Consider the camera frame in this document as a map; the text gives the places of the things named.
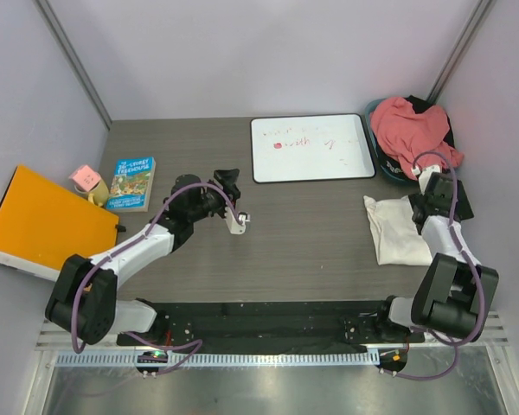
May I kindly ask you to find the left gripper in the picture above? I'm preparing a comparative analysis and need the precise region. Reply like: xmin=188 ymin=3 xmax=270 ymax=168
xmin=188 ymin=169 xmax=240 ymax=223

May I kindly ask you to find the white t-shirt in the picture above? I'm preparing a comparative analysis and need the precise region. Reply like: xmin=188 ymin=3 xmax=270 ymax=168
xmin=363 ymin=195 xmax=433 ymax=266

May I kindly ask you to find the blue treehouse book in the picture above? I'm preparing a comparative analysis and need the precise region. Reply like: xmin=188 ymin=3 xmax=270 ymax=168
xmin=106 ymin=156 xmax=156 ymax=213

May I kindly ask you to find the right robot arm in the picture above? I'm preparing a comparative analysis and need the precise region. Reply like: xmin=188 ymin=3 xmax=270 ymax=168
xmin=373 ymin=170 xmax=499 ymax=345

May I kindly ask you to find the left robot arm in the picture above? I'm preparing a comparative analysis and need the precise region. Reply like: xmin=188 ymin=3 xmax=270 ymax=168
xmin=45 ymin=169 xmax=248 ymax=354

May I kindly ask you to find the pink t-shirt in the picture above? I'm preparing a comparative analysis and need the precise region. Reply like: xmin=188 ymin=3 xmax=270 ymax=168
xmin=370 ymin=96 xmax=465 ymax=182

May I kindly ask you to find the white whiteboard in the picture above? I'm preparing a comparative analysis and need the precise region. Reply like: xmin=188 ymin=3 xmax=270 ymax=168
xmin=250 ymin=114 xmax=375 ymax=184

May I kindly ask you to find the yellow mug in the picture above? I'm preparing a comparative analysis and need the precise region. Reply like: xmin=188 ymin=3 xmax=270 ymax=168
xmin=74 ymin=180 xmax=109 ymax=208

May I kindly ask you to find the teal laundry basket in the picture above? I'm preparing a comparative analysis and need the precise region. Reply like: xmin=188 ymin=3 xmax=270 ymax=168
xmin=365 ymin=99 xmax=455 ymax=188

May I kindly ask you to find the orange book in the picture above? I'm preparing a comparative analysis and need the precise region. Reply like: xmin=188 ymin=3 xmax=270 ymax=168
xmin=0 ymin=165 xmax=119 ymax=281

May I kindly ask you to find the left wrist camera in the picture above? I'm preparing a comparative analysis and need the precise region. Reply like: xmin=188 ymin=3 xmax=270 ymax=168
xmin=225 ymin=207 xmax=250 ymax=235

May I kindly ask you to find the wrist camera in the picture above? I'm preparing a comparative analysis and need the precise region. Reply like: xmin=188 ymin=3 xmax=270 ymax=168
xmin=225 ymin=207 xmax=250 ymax=235
xmin=412 ymin=164 xmax=442 ymax=194

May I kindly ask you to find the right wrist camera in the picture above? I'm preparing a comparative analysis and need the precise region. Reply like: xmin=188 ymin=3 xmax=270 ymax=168
xmin=412 ymin=164 xmax=442 ymax=194

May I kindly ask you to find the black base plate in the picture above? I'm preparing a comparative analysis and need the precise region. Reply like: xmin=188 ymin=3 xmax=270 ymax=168
xmin=140 ymin=300 xmax=425 ymax=354

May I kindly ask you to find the aluminium rail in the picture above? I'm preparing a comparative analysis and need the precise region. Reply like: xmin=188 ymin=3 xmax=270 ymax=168
xmin=35 ymin=310 xmax=509 ymax=350

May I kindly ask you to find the white slotted cable duct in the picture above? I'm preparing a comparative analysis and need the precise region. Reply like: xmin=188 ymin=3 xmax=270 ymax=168
xmin=55 ymin=349 xmax=380 ymax=368

